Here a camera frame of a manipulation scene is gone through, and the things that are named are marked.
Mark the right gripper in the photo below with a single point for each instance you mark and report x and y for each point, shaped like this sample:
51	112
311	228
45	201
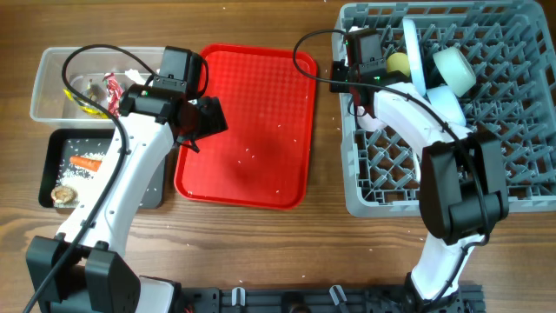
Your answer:
338	68

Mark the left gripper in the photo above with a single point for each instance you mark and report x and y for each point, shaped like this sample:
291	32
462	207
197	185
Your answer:
214	120

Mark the pink plastic cup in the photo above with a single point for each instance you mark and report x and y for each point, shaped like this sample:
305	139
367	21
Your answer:
369	123

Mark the yellow plastic cup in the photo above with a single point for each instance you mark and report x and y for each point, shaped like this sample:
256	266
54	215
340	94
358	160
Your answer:
398	61

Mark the red plastic tray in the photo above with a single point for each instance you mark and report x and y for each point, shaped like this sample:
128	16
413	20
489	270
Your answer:
267	96

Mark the white tissue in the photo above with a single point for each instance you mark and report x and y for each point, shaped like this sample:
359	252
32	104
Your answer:
135	76

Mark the light blue plate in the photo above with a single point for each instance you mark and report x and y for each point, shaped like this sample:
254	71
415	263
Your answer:
414	56

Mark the red snack wrapper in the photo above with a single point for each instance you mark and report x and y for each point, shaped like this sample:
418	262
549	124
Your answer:
115	92

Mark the yellow snack wrapper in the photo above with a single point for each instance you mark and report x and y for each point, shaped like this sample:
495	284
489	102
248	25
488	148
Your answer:
87	108

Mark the light blue rice bowl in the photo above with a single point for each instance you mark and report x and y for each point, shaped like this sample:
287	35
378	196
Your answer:
446	102

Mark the teal bowl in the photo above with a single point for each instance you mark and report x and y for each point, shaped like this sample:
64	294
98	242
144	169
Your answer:
456	71

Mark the orange carrot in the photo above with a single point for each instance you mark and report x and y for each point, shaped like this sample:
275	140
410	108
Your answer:
86	163

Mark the brown food scrap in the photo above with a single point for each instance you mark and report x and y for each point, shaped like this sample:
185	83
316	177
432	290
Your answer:
62	194

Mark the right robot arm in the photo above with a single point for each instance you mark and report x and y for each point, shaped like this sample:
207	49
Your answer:
463	191

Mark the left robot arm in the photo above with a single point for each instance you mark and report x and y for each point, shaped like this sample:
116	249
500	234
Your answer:
81	268

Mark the clear plastic bin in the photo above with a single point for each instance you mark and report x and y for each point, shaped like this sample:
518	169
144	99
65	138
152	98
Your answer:
50	104

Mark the spilled white rice pile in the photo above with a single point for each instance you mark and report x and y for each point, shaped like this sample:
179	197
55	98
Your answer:
76	177

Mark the black plastic bin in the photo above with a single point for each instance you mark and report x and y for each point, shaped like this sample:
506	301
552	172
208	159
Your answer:
64	143

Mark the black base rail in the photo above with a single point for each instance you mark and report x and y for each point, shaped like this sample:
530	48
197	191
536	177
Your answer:
386	298

